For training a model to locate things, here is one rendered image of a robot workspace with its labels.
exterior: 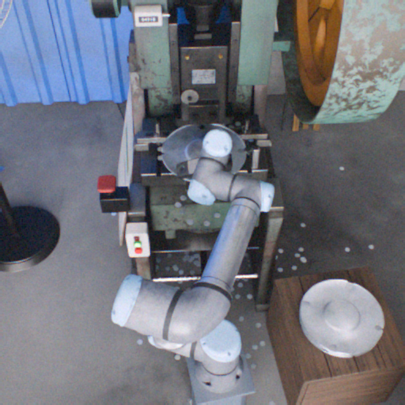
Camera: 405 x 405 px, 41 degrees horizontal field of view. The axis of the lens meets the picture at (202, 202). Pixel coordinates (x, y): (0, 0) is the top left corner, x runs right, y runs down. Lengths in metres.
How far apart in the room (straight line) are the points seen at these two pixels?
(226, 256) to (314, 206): 1.56
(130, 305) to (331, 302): 0.99
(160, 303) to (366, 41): 0.75
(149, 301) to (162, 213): 0.78
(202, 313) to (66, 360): 1.25
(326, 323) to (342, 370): 0.16
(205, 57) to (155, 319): 0.84
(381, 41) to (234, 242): 0.57
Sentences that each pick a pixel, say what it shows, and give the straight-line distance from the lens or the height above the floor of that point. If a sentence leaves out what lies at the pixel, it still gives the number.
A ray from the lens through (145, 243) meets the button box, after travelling 1.89.
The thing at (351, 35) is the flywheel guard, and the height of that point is 1.40.
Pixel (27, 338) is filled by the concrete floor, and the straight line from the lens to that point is 2.45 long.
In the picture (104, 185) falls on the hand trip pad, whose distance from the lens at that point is 1.83.
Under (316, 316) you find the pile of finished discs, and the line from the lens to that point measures 2.00.
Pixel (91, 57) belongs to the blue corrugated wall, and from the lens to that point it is 3.18.
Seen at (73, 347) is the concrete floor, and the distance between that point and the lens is 2.38.
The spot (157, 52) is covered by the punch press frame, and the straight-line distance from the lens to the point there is 1.62.
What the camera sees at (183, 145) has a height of 0.78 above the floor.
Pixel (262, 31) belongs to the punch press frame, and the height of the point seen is 1.25.
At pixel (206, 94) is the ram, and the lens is 1.77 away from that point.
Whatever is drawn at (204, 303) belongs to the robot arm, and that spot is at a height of 1.06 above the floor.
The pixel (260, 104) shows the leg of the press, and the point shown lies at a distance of 2.21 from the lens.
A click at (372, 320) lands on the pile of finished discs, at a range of 2.04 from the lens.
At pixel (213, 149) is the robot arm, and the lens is 1.43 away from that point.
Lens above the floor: 2.10
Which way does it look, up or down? 50 degrees down
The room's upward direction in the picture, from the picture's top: straight up
